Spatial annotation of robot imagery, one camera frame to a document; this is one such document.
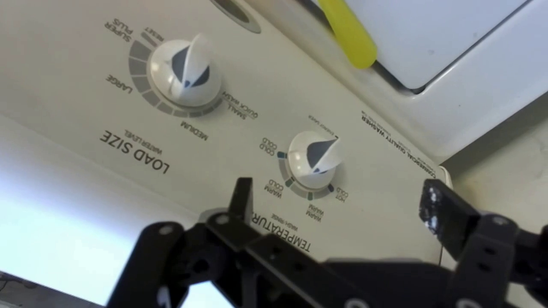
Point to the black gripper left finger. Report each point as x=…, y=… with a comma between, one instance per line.
x=258, y=267

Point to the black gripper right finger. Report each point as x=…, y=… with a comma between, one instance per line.
x=485, y=257

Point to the white temperature knob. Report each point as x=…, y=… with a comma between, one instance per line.
x=314, y=160

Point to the white Amana washing machine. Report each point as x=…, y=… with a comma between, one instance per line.
x=86, y=172

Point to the white load size knob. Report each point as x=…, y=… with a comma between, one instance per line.
x=186, y=74

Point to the white washer lid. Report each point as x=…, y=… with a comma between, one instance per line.
x=434, y=40

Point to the yellow-green plastic spatula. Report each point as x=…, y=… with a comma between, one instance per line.
x=352, y=35

